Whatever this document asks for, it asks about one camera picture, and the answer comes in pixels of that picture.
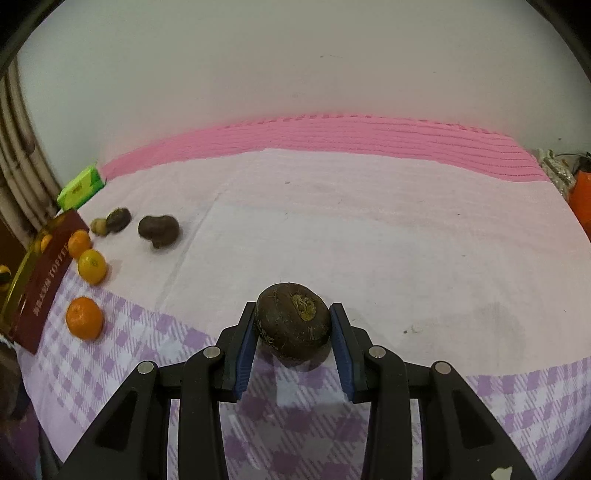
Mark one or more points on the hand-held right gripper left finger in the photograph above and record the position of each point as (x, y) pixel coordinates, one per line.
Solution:
(244, 364)

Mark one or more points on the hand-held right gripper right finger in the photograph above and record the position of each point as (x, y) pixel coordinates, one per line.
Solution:
(344, 360)

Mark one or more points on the dark brown round fruit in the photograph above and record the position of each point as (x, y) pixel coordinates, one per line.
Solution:
(291, 323)
(158, 230)
(119, 219)

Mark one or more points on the orange mandarin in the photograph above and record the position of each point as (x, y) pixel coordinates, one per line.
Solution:
(46, 242)
(79, 242)
(84, 318)
(92, 266)

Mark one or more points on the gold metal tin tray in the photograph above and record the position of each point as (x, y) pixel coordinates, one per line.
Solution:
(44, 286)

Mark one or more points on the small tan round fruit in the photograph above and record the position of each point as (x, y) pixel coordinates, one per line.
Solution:
(98, 227)

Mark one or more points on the green tissue pack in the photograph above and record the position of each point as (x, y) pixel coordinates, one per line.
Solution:
(81, 187)

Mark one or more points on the orange plastic object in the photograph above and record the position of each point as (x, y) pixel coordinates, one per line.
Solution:
(581, 203)

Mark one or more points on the crumpled patterned bag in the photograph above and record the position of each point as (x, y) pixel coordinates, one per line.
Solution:
(556, 168)

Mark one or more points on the beige patterned curtain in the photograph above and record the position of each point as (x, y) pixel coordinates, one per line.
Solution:
(23, 161)

